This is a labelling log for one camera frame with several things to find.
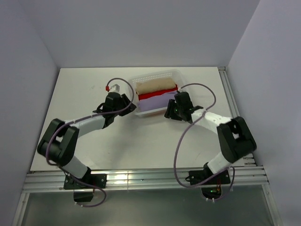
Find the white plastic basket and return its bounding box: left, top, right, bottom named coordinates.
left=128, top=69, right=183, bottom=117

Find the beige t shirt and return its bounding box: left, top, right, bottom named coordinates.
left=136, top=78, right=176, bottom=95

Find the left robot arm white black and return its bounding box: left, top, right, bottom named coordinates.
left=37, top=92, right=136, bottom=188

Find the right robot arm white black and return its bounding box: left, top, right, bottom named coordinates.
left=164, top=91, right=257, bottom=187

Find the lilac rolled t shirt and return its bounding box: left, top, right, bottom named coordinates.
left=137, top=91, right=177, bottom=112

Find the red rolled t shirt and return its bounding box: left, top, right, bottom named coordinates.
left=138, top=89, right=177, bottom=101

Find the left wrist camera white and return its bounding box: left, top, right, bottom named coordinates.
left=105, top=84, right=120, bottom=93

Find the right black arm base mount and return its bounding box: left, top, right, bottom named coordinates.
left=185, top=170, right=231, bottom=199

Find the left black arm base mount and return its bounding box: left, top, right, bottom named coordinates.
left=63, top=174, right=107, bottom=208

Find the aluminium frame rail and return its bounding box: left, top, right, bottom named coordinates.
left=13, top=67, right=283, bottom=226

